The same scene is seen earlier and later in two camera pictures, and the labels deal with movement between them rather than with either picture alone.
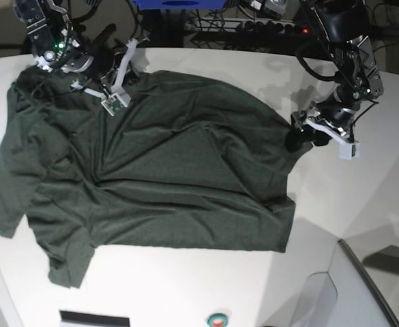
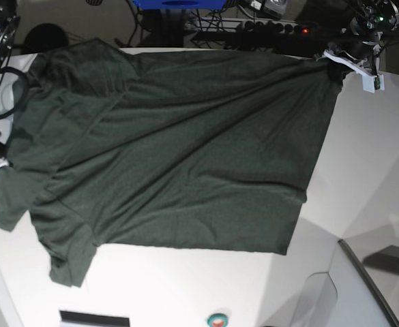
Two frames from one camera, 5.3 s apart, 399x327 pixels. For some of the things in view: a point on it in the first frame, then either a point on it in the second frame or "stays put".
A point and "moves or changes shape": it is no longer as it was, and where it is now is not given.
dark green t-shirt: (183, 162) moves or changes shape
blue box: (181, 5) stays put
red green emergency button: (217, 319) stays put
